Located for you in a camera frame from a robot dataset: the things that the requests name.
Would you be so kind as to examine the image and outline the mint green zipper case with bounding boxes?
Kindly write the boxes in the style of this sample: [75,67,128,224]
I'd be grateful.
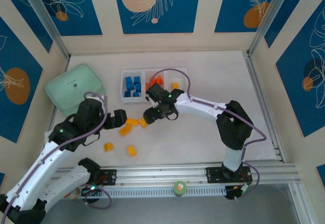
[45,63,107,115]

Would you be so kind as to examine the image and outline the white plastic bin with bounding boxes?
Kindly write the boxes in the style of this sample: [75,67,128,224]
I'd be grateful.
[121,69,147,104]
[164,67,190,94]
[144,68,168,102]

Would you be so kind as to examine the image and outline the aluminium frame post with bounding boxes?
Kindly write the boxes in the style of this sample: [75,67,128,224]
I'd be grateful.
[247,0,298,57]

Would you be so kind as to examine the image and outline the white slotted cable duct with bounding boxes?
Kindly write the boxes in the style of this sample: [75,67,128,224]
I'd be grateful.
[76,185,226,199]

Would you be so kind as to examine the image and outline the yellow curved lego brick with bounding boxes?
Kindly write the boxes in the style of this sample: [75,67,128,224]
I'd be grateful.
[118,125,133,136]

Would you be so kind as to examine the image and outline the long aluminium base rail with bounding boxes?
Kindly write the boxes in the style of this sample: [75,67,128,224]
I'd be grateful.
[50,159,298,186]

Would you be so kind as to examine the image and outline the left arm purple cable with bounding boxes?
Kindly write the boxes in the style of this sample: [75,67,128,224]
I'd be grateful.
[1,91,112,223]

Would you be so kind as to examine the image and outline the aluminium side rail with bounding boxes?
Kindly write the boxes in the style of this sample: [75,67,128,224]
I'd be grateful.
[44,53,72,143]
[243,51,285,163]

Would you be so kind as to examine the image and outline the green cylinder with sticker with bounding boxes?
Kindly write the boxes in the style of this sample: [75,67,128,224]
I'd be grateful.
[173,180,187,197]

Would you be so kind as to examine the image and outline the black base electronics box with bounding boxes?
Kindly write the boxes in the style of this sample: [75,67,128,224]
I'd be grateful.
[81,185,102,199]
[224,184,252,201]

